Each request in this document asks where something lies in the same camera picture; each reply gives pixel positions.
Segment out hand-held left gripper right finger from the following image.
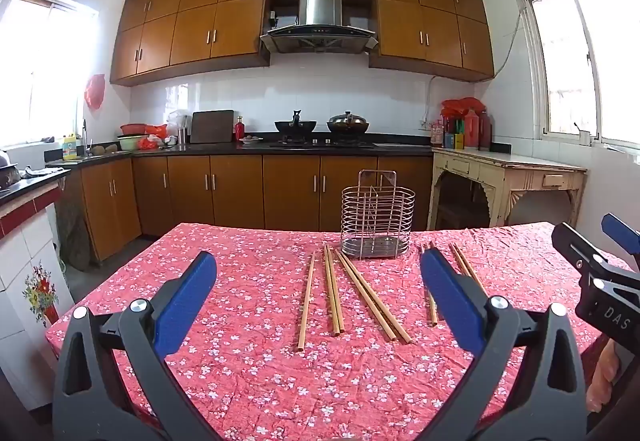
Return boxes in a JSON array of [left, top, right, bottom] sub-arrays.
[[415, 248, 588, 441]]

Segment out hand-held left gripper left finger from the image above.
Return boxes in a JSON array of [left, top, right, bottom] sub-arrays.
[[52, 251, 223, 441]]

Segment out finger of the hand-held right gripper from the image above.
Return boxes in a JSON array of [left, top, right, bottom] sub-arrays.
[[551, 221, 613, 288], [601, 212, 640, 272]]

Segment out wire utensil holder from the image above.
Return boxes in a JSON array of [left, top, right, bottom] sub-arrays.
[[340, 170, 417, 260]]

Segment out bunch of wooden chopsticks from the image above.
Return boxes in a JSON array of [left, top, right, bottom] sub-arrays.
[[296, 241, 490, 353]]

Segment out person's right hand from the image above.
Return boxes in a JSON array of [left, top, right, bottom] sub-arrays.
[[586, 338, 628, 414]]

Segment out red floral tablecloth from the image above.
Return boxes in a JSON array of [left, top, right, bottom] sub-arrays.
[[44, 221, 640, 441]]

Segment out cream wooden side table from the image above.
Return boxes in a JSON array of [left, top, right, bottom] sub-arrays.
[[426, 147, 588, 233]]

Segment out wooden base cabinet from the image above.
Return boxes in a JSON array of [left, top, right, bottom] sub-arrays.
[[55, 154, 435, 267]]

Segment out dark green bag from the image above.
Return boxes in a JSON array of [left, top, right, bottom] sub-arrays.
[[54, 204, 92, 270]]

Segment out dark red bottle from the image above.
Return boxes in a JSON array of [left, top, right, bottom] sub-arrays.
[[478, 111, 494, 151]]

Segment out large red bottle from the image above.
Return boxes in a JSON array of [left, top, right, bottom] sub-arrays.
[[464, 108, 481, 150]]

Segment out black kitchen countertop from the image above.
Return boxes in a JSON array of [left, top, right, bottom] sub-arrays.
[[45, 132, 435, 168]]

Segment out stacked bowls with red bag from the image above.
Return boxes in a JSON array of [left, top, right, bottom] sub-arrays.
[[137, 124, 167, 150]]

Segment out large sliding window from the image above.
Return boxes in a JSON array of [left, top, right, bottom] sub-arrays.
[[515, 0, 640, 149]]

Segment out red bags on bottles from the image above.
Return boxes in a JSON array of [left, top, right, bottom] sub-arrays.
[[441, 97, 487, 118]]

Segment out dark cutting board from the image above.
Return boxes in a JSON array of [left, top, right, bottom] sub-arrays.
[[190, 110, 235, 144]]

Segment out white plastic bag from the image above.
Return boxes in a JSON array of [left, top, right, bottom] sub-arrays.
[[166, 110, 190, 137]]

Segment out dark dish cloth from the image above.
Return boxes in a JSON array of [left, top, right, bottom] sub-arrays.
[[22, 165, 66, 178]]

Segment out gas stove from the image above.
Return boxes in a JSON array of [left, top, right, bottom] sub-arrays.
[[270, 138, 376, 150]]

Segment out wok with lid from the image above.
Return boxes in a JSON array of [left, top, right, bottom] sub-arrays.
[[326, 111, 371, 134]]

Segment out cooking pot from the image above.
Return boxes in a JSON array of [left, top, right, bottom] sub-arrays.
[[0, 150, 22, 189]]

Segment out hanging red bag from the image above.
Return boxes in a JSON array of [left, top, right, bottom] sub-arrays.
[[85, 74, 106, 111]]

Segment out small kitchen window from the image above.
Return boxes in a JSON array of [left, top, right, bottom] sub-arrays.
[[0, 0, 100, 147]]

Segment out steel range hood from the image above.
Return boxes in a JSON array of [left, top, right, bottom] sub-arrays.
[[259, 0, 379, 54]]

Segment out wall power cable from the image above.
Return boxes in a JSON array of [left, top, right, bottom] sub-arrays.
[[424, 8, 522, 124]]

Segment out black wok with handle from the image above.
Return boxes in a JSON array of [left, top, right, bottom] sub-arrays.
[[274, 108, 318, 134]]

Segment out wooden wall cabinet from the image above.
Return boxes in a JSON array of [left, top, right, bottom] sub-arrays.
[[109, 0, 271, 87], [369, 0, 496, 83]]

